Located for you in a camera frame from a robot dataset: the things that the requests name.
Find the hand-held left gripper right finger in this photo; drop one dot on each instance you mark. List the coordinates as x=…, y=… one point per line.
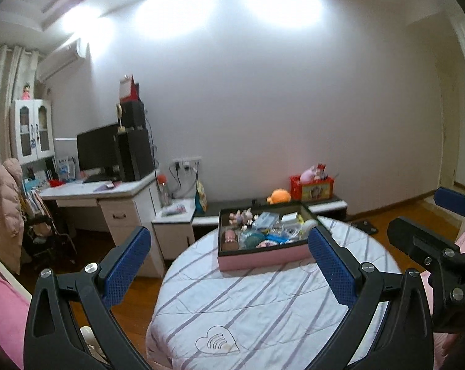
x=332, y=271

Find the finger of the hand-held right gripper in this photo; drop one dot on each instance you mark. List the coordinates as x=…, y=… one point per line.
x=415, y=235
x=454, y=200

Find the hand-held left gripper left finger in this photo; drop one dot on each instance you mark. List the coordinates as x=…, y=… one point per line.
x=128, y=266

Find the pink storage box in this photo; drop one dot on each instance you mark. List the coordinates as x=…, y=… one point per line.
x=263, y=260

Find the pink hair accessory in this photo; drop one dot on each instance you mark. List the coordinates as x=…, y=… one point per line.
x=265, y=243

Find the teal round case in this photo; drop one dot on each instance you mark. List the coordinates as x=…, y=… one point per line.
x=251, y=241

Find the small pink figurine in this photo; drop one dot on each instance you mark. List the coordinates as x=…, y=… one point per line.
x=237, y=216
x=249, y=215

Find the rose gold tin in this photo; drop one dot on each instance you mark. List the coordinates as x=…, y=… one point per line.
x=231, y=239

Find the dark flat floor item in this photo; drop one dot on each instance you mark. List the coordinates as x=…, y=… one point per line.
x=365, y=226

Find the low white side cabinet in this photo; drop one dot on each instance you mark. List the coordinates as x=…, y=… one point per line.
x=174, y=235

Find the white desk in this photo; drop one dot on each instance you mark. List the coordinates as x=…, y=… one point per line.
x=128, y=208

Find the pink flat packet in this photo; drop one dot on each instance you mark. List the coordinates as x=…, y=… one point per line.
x=174, y=210

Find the white door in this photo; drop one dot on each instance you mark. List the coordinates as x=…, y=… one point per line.
x=460, y=123

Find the orange-capped water bottle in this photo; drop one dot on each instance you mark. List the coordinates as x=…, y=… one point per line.
x=163, y=190

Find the red storage crate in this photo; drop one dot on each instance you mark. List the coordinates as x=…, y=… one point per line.
x=313, y=190

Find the striped white tablecloth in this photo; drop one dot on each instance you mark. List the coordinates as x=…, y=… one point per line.
x=255, y=308

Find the orange octopus plush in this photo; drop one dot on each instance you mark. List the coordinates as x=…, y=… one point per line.
x=279, y=196

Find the black keyboard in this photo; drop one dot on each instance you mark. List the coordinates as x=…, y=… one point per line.
x=97, y=179

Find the low dark-topped bench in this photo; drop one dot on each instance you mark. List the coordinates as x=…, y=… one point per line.
x=211, y=210

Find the pink plush toy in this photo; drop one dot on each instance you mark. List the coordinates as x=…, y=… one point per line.
x=308, y=174

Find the yellow snack bag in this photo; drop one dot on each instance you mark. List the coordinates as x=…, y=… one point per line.
x=201, y=197

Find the black computer tower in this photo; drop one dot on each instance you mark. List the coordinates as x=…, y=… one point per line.
x=137, y=154

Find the blue and white box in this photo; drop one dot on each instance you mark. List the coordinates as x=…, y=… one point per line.
x=66, y=169

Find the black computer monitor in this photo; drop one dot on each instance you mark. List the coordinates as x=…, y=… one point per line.
x=97, y=148

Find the pink blanket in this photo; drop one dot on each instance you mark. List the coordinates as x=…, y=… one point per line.
x=3, y=308

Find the small yellow desk fan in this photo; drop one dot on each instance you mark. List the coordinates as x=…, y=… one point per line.
x=120, y=117

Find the black speaker box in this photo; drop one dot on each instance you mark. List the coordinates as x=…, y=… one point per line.
x=134, y=115

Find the white glass-door cabinet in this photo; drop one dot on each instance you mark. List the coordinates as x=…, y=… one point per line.
x=32, y=131

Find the red desk calendar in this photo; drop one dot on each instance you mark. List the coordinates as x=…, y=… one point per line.
x=129, y=88

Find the small pink doll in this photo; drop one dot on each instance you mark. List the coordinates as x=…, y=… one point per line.
x=26, y=91

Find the beige curtain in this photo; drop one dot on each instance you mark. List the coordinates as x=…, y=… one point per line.
x=1, y=104

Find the white air conditioner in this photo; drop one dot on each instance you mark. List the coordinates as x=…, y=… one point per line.
x=61, y=59

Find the white wall outlet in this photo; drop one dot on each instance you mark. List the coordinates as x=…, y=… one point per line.
x=187, y=162

